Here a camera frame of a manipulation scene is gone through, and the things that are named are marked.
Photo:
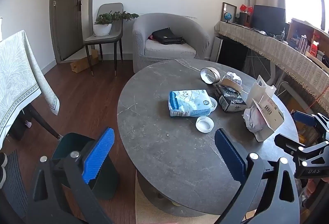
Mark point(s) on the cardboard tape roll core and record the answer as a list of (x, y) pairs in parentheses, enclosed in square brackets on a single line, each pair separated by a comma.
[(209, 75)]

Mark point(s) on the grey striped floor mat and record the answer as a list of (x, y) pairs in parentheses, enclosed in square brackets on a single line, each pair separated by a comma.
[(15, 182)]

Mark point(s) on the white paper bag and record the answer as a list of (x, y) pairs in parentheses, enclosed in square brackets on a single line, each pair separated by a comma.
[(258, 91)]

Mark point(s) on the white ribbed lid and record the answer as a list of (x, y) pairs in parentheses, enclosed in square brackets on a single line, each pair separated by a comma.
[(204, 124)]

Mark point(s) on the large crumpled white paper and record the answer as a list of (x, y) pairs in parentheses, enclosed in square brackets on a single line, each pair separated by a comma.
[(233, 77)]

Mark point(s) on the small white paper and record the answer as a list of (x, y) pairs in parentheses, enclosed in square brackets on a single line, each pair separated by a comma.
[(252, 118)]

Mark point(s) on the black cabinet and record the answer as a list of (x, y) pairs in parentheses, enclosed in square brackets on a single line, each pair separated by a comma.
[(232, 52)]

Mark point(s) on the blue tissue packet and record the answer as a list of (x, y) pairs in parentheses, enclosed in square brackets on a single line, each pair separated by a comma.
[(189, 103)]

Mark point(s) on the brown cardboard box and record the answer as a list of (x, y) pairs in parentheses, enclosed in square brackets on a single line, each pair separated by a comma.
[(82, 63)]

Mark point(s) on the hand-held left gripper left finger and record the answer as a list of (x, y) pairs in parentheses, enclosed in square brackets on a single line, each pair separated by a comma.
[(99, 154)]

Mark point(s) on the red cloth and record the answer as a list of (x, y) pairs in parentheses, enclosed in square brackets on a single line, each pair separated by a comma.
[(150, 37)]

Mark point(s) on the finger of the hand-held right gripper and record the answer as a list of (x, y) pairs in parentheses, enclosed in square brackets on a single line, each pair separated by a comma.
[(290, 144), (304, 119)]

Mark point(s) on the black monitor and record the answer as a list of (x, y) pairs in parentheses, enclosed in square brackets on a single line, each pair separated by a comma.
[(268, 16)]

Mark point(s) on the grey door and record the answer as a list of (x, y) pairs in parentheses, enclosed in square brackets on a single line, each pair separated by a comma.
[(65, 18)]

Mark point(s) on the fringed beige desk cloth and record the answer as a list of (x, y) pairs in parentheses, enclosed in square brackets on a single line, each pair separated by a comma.
[(277, 51)]

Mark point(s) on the pale green patterned tablecloth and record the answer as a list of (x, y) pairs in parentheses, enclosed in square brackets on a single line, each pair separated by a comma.
[(18, 80)]

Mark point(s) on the wooden picture frame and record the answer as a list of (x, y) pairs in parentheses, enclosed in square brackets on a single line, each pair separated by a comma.
[(230, 7)]

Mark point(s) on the black leather bag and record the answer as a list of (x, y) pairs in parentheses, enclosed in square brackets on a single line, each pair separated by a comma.
[(167, 36)]

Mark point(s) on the potted plant in white pot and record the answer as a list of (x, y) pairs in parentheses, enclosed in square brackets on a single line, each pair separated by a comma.
[(102, 27)]

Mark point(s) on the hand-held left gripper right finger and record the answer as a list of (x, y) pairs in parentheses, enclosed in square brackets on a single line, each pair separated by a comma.
[(230, 154)]

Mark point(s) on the dark green trash bin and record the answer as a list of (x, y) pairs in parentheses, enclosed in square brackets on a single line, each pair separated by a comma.
[(108, 177)]

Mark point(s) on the white carton box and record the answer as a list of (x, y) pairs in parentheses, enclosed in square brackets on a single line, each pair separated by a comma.
[(271, 118)]

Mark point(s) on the person's right hand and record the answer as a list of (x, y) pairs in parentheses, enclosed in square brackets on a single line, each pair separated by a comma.
[(313, 186)]

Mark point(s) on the small wooden box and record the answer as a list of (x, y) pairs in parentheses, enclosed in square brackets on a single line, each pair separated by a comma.
[(245, 18)]

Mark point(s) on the small red flags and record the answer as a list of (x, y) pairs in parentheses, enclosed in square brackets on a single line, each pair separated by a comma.
[(246, 8)]

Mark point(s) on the small blue globe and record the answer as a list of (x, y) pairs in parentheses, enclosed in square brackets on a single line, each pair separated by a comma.
[(228, 16)]

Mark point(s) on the grey dining chair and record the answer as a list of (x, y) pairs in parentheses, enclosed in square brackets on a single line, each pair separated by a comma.
[(105, 38)]

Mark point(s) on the torn brown cardboard piece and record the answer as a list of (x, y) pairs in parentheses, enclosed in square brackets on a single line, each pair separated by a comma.
[(231, 84)]

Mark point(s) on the wooden bookshelf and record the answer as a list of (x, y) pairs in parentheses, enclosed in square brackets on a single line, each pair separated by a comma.
[(305, 33)]

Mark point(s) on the grey armchair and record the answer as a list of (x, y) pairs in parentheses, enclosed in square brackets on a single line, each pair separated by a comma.
[(169, 54)]

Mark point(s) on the black and white shoe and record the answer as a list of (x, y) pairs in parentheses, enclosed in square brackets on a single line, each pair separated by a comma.
[(2, 167)]

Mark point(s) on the black tissue packet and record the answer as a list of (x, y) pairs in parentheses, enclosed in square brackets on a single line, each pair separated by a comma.
[(231, 100)]

